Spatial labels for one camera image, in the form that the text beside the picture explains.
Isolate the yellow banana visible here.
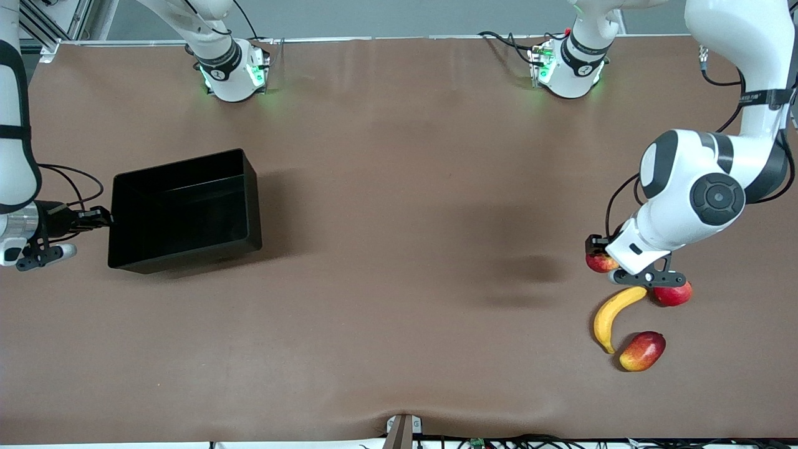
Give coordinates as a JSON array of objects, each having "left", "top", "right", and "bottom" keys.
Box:
[{"left": 593, "top": 286, "right": 648, "bottom": 355}]

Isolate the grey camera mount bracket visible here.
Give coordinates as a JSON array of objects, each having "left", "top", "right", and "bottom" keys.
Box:
[{"left": 385, "top": 413, "right": 423, "bottom": 449}]

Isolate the red peach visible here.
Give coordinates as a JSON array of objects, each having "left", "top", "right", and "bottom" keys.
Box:
[{"left": 653, "top": 282, "right": 693, "bottom": 307}]

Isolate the black base cable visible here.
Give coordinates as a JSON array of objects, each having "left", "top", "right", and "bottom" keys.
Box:
[
  {"left": 478, "top": 30, "right": 571, "bottom": 66},
  {"left": 234, "top": 0, "right": 275, "bottom": 44}
]

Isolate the small red yellow apple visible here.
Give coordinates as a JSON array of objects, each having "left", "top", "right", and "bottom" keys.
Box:
[{"left": 586, "top": 251, "right": 621, "bottom": 274}]

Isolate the red yellow mango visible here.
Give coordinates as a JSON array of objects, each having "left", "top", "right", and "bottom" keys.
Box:
[{"left": 619, "top": 331, "right": 667, "bottom": 373}]

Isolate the black plastic box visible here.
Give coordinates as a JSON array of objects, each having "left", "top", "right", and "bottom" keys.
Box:
[{"left": 107, "top": 148, "right": 262, "bottom": 275}]

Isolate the aluminium frame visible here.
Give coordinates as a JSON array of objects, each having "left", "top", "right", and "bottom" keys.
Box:
[{"left": 19, "top": 0, "right": 94, "bottom": 57}]

